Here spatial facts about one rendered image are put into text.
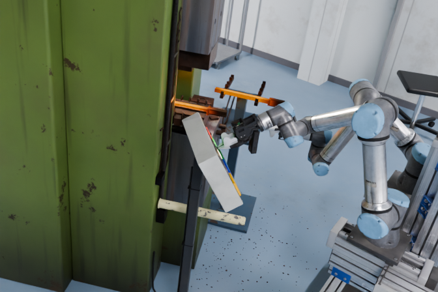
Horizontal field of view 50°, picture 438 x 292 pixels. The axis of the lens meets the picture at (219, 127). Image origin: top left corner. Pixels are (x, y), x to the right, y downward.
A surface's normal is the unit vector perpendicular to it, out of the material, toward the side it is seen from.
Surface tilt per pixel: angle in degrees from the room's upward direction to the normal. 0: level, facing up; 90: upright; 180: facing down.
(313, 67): 90
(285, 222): 0
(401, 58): 90
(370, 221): 97
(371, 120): 83
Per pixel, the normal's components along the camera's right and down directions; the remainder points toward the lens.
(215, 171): 0.25, 0.50
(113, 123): -0.18, 0.46
